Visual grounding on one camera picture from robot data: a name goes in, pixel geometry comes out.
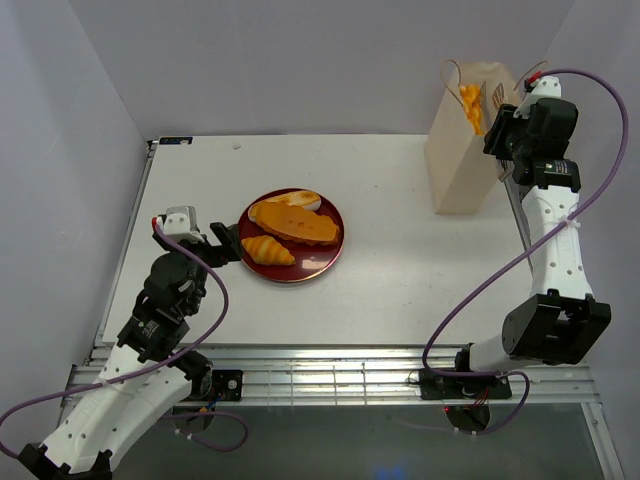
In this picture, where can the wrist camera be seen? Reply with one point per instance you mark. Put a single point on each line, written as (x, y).
(542, 87)
(179, 224)

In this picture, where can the black label sticker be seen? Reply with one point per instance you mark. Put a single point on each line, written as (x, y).
(176, 140)

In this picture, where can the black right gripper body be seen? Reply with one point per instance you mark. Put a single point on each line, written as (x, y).
(522, 144)

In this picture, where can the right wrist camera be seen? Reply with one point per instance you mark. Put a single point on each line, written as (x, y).
(542, 87)

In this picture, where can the striped orange croissant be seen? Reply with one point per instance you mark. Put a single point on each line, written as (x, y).
(266, 250)

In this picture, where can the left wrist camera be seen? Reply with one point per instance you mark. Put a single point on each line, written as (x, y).
(179, 224)

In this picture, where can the long white baguette bread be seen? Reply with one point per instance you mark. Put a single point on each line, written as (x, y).
(306, 199)

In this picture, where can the cream paper bag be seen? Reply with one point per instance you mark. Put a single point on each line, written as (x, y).
(460, 175)

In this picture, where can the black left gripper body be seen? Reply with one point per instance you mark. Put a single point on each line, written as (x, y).
(201, 249)

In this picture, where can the braided orange pastry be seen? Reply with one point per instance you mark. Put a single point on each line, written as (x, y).
(472, 101)

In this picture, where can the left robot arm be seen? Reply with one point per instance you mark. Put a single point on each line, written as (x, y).
(146, 372)

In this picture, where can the metal serving tongs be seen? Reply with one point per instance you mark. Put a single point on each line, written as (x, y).
(494, 96)

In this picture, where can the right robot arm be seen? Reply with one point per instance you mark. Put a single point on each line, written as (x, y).
(397, 269)

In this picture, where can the aluminium table frame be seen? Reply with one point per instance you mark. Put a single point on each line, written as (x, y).
(274, 377)

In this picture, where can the dark red round plate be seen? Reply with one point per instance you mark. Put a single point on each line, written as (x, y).
(311, 261)

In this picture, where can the flat orange bread slice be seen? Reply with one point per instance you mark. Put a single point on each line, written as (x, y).
(294, 223)

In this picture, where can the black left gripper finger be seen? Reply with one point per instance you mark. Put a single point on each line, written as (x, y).
(228, 235)
(218, 259)

